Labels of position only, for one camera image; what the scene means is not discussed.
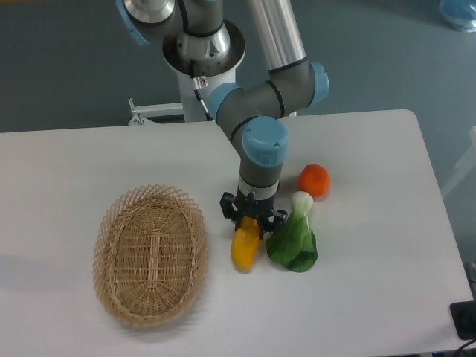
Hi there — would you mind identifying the oval woven wicker basket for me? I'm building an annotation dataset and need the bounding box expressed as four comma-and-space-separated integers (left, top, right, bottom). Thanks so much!
93, 184, 208, 328

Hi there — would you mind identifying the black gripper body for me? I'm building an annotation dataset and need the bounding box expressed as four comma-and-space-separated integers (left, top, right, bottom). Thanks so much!
236, 190, 275, 225

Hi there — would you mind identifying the orange tangerine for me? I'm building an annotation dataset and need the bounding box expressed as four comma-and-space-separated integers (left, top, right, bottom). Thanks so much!
297, 164, 331, 198

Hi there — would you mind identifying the green bok choy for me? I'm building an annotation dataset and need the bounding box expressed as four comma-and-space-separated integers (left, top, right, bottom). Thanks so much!
266, 191, 318, 273

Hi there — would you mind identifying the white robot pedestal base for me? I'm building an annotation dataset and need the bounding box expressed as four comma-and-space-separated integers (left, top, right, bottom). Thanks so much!
127, 19, 298, 126

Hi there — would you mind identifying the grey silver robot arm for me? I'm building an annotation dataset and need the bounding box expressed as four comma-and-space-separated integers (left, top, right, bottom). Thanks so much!
116, 1, 329, 234

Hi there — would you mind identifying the black device at table edge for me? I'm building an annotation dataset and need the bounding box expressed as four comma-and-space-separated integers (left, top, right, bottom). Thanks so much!
449, 300, 475, 340

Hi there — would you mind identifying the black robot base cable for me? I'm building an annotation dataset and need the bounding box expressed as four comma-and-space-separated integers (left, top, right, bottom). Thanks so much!
189, 59, 215, 122

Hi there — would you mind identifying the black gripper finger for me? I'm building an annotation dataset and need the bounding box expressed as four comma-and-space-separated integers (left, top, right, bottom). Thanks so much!
219, 192, 242, 231
259, 210, 288, 240

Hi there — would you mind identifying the yellow mango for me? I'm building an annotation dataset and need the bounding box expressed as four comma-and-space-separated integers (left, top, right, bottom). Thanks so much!
231, 217, 261, 273

